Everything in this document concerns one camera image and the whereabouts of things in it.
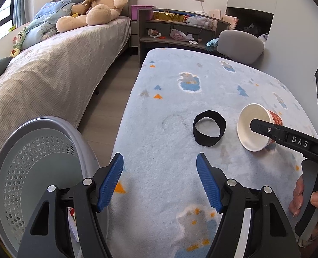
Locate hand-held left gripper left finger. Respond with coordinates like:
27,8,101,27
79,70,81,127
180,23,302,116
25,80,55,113
18,153,124,258

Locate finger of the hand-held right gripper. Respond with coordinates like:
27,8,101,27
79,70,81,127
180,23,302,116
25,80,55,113
250,119,318,165

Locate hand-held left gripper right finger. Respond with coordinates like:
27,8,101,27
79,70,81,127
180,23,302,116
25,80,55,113
196,153,301,258

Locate black elastic band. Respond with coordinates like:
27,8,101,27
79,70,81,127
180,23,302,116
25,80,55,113
193,110,226,147

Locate red printed paper cup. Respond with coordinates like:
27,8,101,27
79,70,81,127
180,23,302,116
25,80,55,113
237,103,283,152

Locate grey perforated waste basket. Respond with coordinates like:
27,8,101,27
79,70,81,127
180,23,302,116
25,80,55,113
0,116,108,258

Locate grey chair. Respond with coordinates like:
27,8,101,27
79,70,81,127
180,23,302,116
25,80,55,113
217,29,265,65

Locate blue cloth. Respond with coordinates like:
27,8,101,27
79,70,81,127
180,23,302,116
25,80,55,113
206,38,220,52

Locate bed with grey cover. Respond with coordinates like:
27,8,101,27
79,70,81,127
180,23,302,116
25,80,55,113
0,16,131,221

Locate grey nightstand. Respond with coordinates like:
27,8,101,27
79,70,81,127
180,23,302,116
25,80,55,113
129,20,141,57

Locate grey shelf unit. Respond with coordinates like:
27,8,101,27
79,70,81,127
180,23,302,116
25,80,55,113
138,8,229,68

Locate white plastic bag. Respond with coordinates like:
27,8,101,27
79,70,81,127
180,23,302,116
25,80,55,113
186,13,217,29

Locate pink plastic bag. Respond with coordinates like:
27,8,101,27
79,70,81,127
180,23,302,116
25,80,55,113
170,29,193,41

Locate small green plush doll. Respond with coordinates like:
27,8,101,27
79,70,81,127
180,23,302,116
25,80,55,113
10,27,28,57

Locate gold packets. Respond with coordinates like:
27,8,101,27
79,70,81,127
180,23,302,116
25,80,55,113
154,11,186,22

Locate blue quilt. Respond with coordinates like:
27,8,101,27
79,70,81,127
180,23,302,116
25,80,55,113
21,1,81,50

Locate pink plastic box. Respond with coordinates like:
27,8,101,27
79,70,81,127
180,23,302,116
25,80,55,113
130,5,156,20

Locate beige teddy bear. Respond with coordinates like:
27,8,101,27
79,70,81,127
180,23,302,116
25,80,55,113
56,0,128,33

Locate grey curtain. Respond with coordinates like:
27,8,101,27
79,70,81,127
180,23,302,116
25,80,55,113
12,0,36,30

